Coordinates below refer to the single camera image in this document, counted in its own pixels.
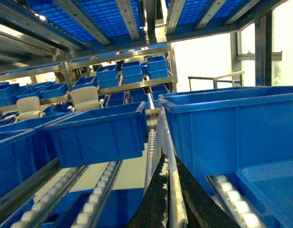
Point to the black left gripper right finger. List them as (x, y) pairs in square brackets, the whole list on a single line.
[(201, 210)]

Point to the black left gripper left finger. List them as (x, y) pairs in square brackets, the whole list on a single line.
[(153, 209)]

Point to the white roller conveyor track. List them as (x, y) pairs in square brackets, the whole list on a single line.
[(92, 210)]

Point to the blue plastic tray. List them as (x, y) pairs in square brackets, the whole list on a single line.
[(272, 184)]

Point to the large blue plastic crate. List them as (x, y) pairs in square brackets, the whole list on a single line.
[(218, 131)]

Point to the blue crate at left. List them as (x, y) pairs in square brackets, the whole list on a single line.
[(101, 135)]

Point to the grey office chair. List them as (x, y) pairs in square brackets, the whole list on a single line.
[(85, 99)]

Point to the metal side table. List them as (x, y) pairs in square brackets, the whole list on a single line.
[(234, 78)]

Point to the stainless steel rack frame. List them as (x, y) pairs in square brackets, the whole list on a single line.
[(36, 35)]

